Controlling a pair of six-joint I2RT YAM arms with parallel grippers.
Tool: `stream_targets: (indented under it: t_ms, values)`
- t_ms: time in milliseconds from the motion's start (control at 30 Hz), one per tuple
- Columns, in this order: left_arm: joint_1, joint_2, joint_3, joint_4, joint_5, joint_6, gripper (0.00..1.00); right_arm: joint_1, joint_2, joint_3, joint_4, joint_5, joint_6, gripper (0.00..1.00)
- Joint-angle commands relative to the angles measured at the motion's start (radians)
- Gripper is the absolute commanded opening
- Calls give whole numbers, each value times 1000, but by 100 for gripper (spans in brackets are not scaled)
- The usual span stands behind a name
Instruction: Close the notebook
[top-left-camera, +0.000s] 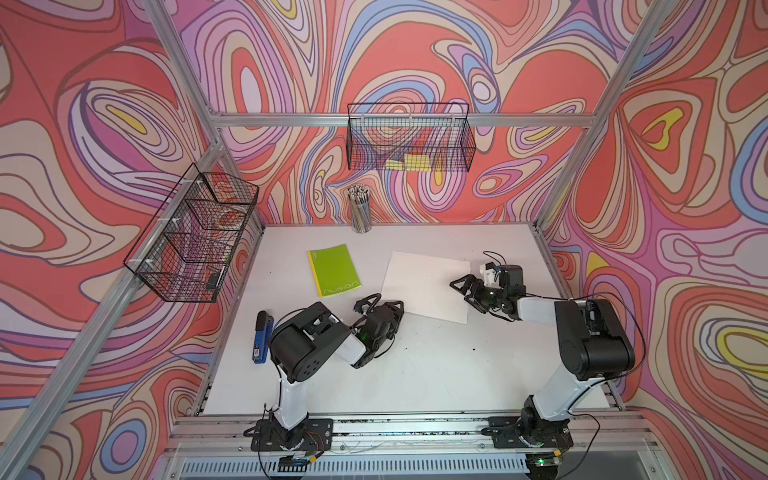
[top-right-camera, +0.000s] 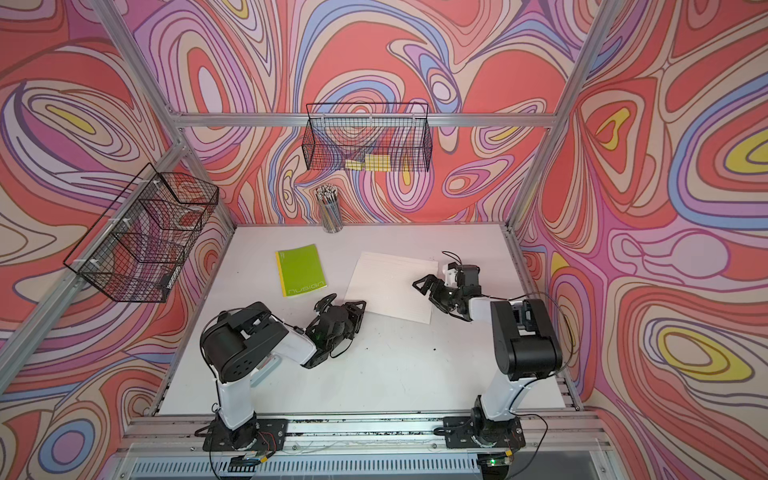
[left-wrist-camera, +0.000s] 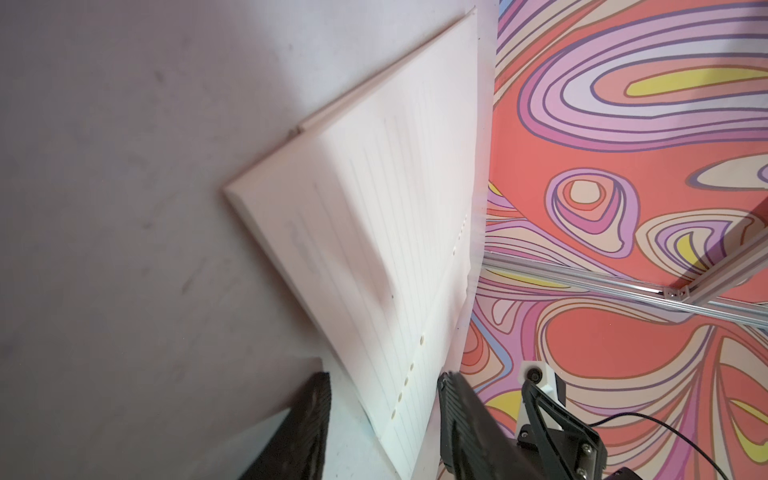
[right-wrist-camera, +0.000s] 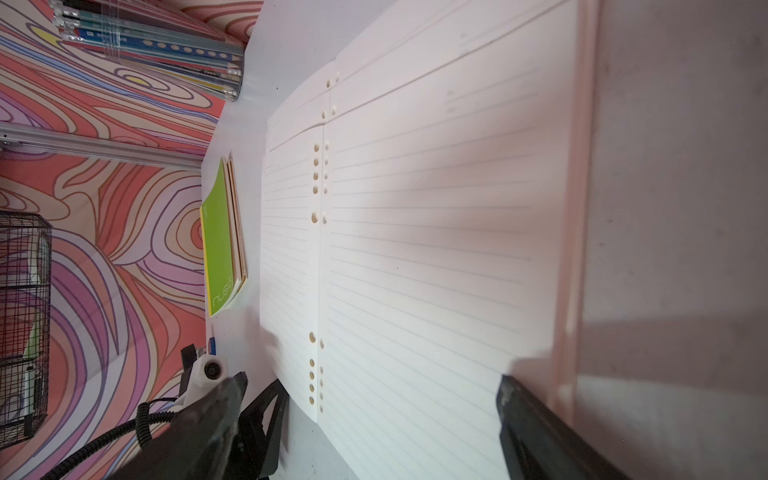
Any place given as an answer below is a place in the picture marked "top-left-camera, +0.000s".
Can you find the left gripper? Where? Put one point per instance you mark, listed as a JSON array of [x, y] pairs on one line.
[[395, 315]]

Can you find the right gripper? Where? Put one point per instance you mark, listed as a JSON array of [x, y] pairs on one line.
[[478, 283]]

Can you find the green cover notebook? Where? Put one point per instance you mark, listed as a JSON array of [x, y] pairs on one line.
[[333, 271]]

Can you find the orange cover notebook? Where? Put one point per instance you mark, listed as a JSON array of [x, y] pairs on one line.
[[422, 283]]

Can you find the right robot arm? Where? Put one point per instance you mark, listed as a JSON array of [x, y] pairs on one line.
[[592, 345]]

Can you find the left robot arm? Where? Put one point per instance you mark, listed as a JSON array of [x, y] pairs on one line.
[[302, 344]]

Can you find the blue stapler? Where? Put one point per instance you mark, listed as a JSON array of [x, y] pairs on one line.
[[263, 329]]

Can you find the metal pen cup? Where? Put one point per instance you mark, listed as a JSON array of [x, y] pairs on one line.
[[359, 200]]

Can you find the yellow sticky notes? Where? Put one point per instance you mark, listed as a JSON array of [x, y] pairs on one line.
[[410, 163]]

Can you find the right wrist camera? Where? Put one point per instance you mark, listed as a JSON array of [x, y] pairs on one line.
[[493, 275]]

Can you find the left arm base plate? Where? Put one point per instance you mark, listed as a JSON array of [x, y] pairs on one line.
[[312, 435]]

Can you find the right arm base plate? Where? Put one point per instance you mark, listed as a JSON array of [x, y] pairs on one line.
[[519, 433]]

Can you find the black wire basket back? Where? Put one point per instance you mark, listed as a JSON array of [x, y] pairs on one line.
[[377, 131]]

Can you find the black wire basket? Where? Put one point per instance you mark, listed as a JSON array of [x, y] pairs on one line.
[[377, 131], [185, 252]]

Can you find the black wire basket left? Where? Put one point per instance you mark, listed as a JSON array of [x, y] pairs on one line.
[[185, 252]]

